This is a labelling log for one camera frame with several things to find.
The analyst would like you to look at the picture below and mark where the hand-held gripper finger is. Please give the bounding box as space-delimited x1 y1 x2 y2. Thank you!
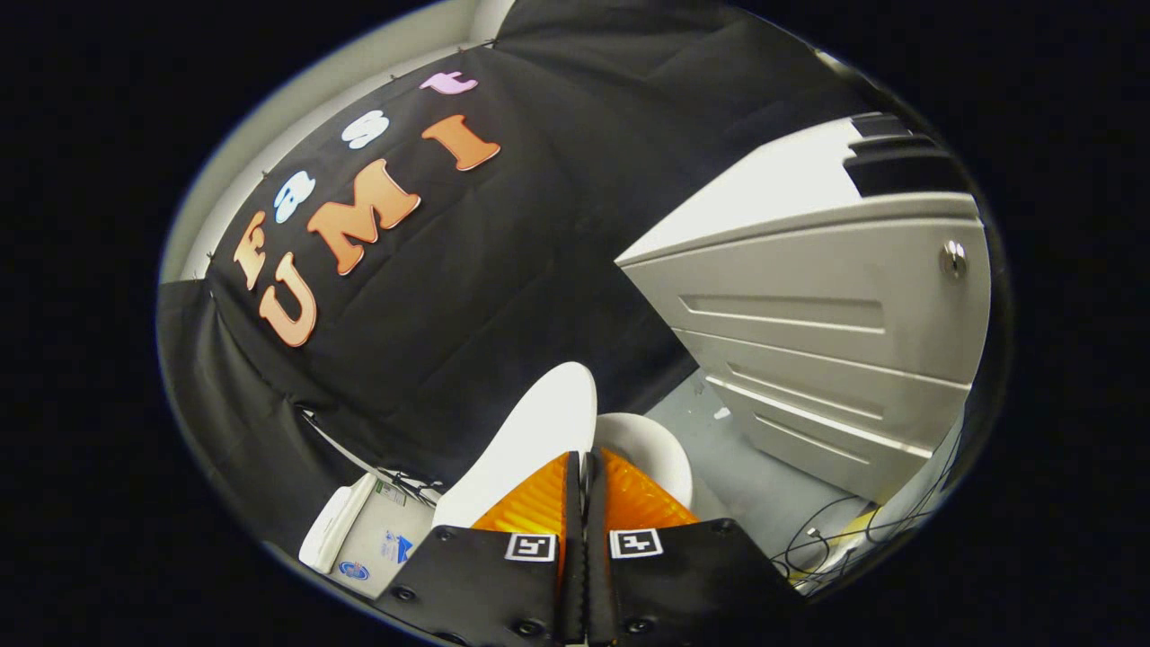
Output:
373 451 585 647
584 447 805 647

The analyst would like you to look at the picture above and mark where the white toilet lid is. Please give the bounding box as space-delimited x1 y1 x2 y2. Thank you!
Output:
433 361 598 531

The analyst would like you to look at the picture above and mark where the black backdrop cloth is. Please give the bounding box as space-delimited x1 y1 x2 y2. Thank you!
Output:
157 0 899 558

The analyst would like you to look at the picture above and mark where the white hose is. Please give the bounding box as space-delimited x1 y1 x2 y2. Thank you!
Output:
301 409 450 504

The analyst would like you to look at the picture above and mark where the white toilet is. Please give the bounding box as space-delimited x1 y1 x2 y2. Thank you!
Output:
299 413 694 598

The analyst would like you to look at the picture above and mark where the bundle of black cables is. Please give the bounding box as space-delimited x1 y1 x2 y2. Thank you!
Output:
771 431 958 594

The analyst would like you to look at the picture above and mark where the white drawer cabinet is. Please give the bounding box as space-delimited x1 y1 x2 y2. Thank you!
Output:
615 112 994 504

